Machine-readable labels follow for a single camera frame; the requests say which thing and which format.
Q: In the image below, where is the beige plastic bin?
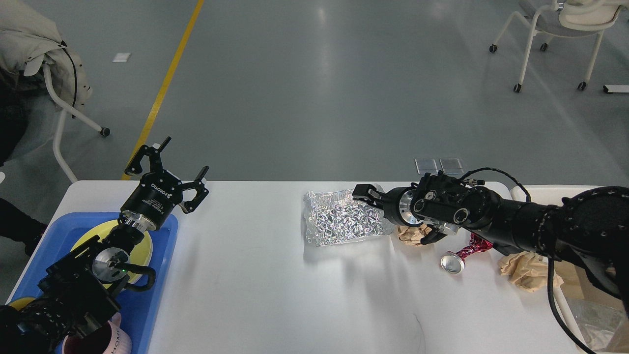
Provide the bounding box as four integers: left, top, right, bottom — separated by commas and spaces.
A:
511, 184, 628, 354

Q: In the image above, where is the clear floor plate right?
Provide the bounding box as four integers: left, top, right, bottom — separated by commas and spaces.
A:
439, 158, 464, 175

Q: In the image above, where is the white floor bar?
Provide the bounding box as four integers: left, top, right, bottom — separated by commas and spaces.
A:
602, 84, 629, 94

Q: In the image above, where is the yellow plastic plate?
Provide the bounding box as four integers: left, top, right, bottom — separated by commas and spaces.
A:
70, 220, 153, 285

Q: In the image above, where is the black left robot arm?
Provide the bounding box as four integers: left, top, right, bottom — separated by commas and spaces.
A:
1, 137, 209, 354

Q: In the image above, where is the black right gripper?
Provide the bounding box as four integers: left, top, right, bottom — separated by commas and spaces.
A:
352, 184, 423, 227

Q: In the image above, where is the brown paper bag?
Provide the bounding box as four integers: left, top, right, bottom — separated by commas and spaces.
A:
554, 261, 624, 312

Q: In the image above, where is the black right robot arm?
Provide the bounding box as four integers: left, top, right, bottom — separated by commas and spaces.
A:
352, 171, 629, 354

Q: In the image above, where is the silver foil tray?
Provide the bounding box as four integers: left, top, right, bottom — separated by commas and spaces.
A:
302, 189, 395, 247

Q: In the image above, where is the white chair left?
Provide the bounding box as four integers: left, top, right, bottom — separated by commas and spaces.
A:
42, 64, 111, 183

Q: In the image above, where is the crushed red can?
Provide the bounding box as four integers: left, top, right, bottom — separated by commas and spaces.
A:
439, 233, 493, 275

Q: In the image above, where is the clear floor plate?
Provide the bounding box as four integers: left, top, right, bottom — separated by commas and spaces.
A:
415, 158, 440, 176
439, 158, 464, 175

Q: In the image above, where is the pink mug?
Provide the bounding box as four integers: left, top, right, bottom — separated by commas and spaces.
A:
61, 312, 133, 354

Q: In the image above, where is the blue yellow mug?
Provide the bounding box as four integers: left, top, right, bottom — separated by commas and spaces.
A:
7, 296, 36, 311

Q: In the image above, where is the brown paper ball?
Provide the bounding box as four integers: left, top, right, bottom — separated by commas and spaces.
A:
396, 224, 433, 247

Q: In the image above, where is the blue plastic tray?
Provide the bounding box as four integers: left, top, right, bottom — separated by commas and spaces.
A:
7, 212, 179, 354

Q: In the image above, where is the person in black clothes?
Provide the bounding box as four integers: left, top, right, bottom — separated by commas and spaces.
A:
0, 69, 49, 256

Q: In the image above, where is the white rolling chair right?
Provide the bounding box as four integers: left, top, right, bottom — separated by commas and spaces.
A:
489, 0, 628, 93

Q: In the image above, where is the white jacket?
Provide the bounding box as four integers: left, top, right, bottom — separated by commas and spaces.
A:
0, 0, 92, 112

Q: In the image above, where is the brown paper wad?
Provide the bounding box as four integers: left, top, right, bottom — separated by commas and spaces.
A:
497, 251, 549, 293

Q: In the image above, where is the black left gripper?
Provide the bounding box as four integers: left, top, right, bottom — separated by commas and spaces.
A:
120, 136, 209, 231

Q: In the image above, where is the clear floor plate left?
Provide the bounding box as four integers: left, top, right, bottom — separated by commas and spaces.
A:
415, 158, 440, 176

